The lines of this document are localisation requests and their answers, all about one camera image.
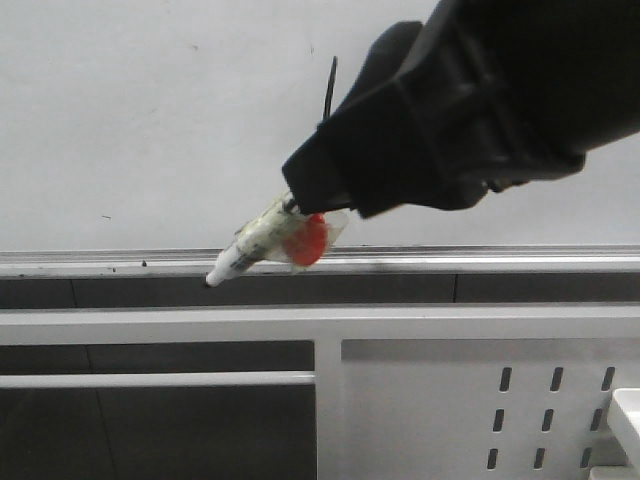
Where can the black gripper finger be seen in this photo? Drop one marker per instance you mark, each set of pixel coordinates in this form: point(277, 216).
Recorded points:
point(415, 128)

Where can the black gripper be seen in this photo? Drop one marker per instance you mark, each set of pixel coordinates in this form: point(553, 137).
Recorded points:
point(515, 91)

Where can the red round magnet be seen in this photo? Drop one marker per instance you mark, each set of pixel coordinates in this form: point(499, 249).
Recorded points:
point(309, 242)

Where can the white whiteboard marker pen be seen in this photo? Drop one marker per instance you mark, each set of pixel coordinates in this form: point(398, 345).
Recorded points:
point(257, 239)

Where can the aluminium whiteboard marker tray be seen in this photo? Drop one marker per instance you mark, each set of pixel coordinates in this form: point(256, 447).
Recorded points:
point(354, 260)

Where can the large white whiteboard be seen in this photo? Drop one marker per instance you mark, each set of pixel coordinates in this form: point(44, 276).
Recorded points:
point(164, 124)

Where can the white plastic bin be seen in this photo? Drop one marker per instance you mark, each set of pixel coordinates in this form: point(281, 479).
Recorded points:
point(623, 421)

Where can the white perforated metal frame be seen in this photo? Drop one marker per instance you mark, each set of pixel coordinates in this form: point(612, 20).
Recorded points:
point(418, 392)

